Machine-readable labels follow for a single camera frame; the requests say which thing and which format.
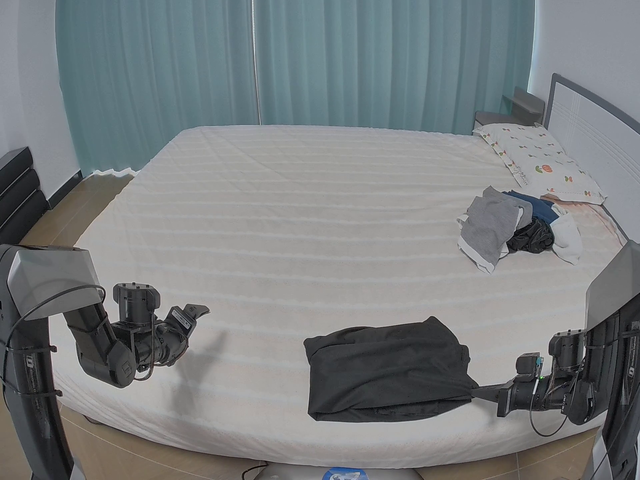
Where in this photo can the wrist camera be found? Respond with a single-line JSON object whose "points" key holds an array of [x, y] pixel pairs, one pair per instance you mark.
{"points": [[529, 365], [153, 300]]}

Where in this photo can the blue-green curtain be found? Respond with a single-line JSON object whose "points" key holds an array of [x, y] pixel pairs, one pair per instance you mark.
{"points": [[160, 58], [390, 43]]}

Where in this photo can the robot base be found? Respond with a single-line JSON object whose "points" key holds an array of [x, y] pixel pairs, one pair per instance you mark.
{"points": [[340, 473]]}

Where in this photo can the pile of clothes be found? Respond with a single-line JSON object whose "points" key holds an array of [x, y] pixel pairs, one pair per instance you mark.
{"points": [[487, 223]]}

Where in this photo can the dark grey bedside table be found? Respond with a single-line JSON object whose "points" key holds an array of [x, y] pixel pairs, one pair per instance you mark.
{"points": [[515, 104]]}

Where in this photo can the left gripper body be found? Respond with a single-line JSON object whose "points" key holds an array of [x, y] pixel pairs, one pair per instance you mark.
{"points": [[170, 340]]}

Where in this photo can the black chest of drawers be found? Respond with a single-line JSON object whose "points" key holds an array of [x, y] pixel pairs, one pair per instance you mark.
{"points": [[17, 198]]}

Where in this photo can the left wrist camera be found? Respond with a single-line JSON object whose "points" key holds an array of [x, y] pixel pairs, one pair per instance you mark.
{"points": [[153, 300]]}

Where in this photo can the white printed pillow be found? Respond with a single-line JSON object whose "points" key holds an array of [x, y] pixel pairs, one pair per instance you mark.
{"points": [[537, 160]]}

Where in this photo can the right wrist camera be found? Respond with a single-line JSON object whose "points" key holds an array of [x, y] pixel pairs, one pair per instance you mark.
{"points": [[529, 365]]}

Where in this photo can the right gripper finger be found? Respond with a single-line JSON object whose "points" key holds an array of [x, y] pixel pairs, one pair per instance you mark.
{"points": [[487, 393]]}

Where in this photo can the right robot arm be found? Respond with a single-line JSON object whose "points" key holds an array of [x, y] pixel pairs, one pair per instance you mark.
{"points": [[610, 288]]}

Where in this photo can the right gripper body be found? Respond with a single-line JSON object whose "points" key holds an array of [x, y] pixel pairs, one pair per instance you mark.
{"points": [[520, 395]]}

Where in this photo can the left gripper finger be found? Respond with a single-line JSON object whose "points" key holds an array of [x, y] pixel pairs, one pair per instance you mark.
{"points": [[196, 312]]}

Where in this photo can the bed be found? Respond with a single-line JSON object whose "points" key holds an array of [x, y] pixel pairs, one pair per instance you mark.
{"points": [[280, 208]]}

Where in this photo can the black T-shirt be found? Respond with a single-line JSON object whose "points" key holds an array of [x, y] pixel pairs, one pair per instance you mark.
{"points": [[385, 368]]}

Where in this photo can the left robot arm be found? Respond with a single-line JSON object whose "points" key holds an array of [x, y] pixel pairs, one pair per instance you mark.
{"points": [[45, 268]]}

